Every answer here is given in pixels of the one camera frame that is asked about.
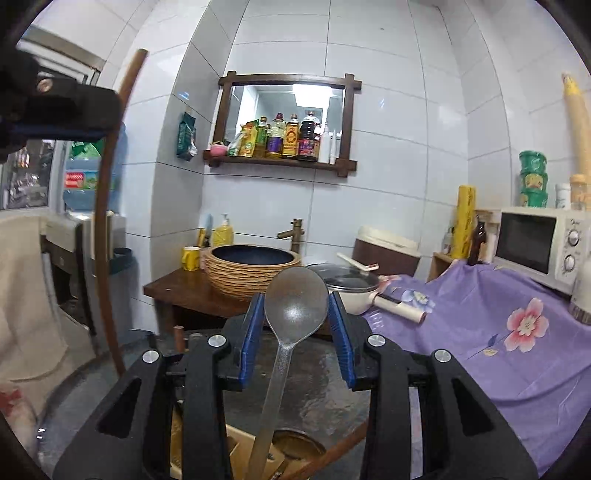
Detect beige plastic utensil holder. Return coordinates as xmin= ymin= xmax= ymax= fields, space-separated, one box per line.
xmin=169 ymin=410 xmax=297 ymax=480

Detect tall beige rolled mat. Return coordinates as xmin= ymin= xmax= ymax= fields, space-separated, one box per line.
xmin=562 ymin=73 xmax=590 ymax=183

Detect pink small bowl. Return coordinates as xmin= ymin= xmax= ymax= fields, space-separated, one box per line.
xmin=209 ymin=142 xmax=228 ymax=157

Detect window with frame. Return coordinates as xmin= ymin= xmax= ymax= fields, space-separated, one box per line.
xmin=1 ymin=26 xmax=104 ymax=214

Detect yellow wrap roll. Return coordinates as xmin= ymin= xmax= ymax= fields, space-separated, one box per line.
xmin=451 ymin=185 xmax=476 ymax=259

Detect woven basket sink basin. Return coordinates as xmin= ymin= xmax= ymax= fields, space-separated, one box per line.
xmin=204 ymin=244 xmax=301 ymax=300

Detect purple floral cloth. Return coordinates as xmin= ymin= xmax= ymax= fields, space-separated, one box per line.
xmin=363 ymin=262 xmax=590 ymax=474

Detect blue water jug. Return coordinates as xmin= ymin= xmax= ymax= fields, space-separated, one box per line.
xmin=63 ymin=125 xmax=127 ymax=213

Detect yellow snack bag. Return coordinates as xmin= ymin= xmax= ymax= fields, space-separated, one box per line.
xmin=238 ymin=120 xmax=259 ymax=158

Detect beige cloth cover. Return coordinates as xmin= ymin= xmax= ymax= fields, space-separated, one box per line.
xmin=1 ymin=216 xmax=67 ymax=382

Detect brown wooden chopstick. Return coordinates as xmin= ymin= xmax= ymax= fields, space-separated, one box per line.
xmin=284 ymin=420 xmax=369 ymax=480

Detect orange label sauce bottle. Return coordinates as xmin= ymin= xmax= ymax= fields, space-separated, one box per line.
xmin=281 ymin=113 xmax=300 ymax=158

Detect clear plastic spoon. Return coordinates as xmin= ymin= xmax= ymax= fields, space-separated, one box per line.
xmin=245 ymin=267 xmax=329 ymax=479

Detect large steel spoon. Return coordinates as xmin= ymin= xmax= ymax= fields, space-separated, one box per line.
xmin=273 ymin=429 xmax=327 ymax=479

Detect yellow mug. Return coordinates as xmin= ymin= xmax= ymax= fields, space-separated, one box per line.
xmin=181 ymin=246 xmax=201 ymax=272

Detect white microwave oven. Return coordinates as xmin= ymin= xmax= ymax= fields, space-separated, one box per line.
xmin=493 ymin=207 xmax=590 ymax=296

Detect dark soy sauce bottle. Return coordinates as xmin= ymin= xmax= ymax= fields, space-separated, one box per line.
xmin=297 ymin=110 xmax=320 ymax=162

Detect water dispenser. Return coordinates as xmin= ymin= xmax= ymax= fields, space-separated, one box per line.
xmin=42 ymin=211 xmax=140 ymax=353

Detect brown glass bottle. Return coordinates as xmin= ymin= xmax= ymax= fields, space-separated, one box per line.
xmin=467 ymin=220 xmax=487 ymax=266

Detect brass faucet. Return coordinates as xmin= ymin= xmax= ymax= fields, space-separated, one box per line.
xmin=276 ymin=218 xmax=304 ymax=254

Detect yellow soap dispenser bottle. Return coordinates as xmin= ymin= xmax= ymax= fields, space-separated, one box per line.
xmin=212 ymin=214 xmax=235 ymax=247

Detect dark wooden counter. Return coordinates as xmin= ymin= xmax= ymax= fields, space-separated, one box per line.
xmin=143 ymin=269 xmax=250 ymax=335

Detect green instant noodle cups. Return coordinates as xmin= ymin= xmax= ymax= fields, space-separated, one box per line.
xmin=519 ymin=150 xmax=548 ymax=208

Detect brown white rice cooker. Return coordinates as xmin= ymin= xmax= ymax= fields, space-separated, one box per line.
xmin=353 ymin=226 xmax=421 ymax=276

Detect round glass table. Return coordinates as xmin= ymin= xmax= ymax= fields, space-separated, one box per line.
xmin=36 ymin=331 xmax=370 ymax=474

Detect green packet on wall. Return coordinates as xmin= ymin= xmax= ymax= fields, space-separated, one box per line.
xmin=176 ymin=112 xmax=197 ymax=161

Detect white pan with lid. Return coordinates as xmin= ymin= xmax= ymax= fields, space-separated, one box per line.
xmin=308 ymin=263 xmax=427 ymax=324

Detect purple label oil bottle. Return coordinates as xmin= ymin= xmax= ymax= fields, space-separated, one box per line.
xmin=266 ymin=112 xmax=287 ymax=159

